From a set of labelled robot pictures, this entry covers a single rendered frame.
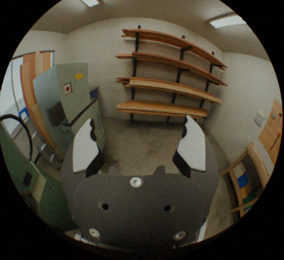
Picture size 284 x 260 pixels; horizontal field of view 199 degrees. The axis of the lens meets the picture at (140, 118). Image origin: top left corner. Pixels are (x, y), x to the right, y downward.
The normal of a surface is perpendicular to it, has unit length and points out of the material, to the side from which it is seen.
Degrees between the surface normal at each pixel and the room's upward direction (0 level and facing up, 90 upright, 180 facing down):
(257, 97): 90
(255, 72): 90
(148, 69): 90
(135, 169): 0
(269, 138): 90
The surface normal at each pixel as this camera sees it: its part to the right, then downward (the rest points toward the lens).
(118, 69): 0.02, 0.55
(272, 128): -1.00, -0.07
